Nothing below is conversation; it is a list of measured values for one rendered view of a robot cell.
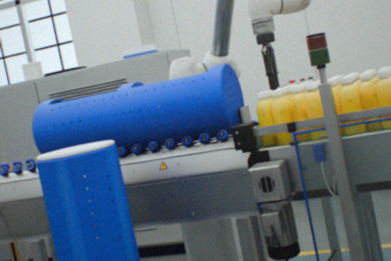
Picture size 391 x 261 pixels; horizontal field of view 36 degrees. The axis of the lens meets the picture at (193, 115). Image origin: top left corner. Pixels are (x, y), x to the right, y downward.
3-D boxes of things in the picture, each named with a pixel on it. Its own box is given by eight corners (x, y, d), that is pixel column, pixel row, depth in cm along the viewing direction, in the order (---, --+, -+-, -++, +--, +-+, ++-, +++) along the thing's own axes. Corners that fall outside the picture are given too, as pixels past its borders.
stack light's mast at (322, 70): (316, 84, 195) (306, 36, 194) (335, 80, 192) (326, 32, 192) (313, 85, 189) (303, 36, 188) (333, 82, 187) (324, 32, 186)
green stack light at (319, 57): (312, 66, 194) (309, 51, 194) (332, 62, 192) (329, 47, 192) (309, 66, 188) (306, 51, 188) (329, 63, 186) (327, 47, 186)
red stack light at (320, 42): (309, 51, 194) (307, 39, 194) (329, 47, 192) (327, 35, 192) (306, 51, 188) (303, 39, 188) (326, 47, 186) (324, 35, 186)
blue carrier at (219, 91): (74, 154, 285) (60, 96, 282) (250, 126, 254) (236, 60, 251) (41, 170, 258) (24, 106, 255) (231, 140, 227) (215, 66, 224)
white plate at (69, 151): (124, 140, 206) (125, 143, 206) (101, 140, 231) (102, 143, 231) (44, 158, 194) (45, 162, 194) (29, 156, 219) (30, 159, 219)
